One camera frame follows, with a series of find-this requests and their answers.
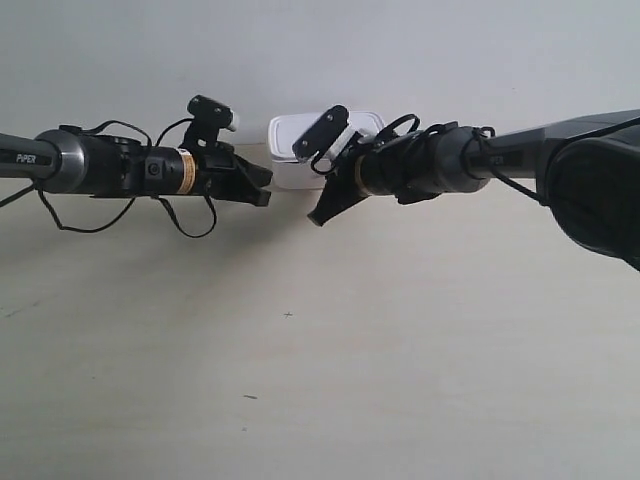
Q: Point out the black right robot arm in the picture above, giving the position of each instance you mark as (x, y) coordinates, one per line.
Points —
(585, 170)

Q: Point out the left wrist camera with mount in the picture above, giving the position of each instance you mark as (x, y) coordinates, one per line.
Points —
(208, 118)

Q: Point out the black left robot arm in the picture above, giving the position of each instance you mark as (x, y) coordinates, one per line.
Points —
(71, 162)

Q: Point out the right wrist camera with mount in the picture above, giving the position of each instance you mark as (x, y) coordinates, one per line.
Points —
(323, 133)

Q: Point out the white lidded plastic container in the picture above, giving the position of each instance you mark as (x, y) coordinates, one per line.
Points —
(288, 172)

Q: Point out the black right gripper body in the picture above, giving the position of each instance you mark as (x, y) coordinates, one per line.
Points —
(361, 171)

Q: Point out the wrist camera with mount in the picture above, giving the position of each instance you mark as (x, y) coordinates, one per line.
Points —
(323, 133)
(208, 118)

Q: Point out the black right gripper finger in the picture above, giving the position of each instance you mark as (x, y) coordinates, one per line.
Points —
(336, 198)

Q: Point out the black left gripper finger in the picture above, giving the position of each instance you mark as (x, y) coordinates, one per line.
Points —
(246, 194)
(250, 177)

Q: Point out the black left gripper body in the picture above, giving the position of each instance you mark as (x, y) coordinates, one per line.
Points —
(219, 173)

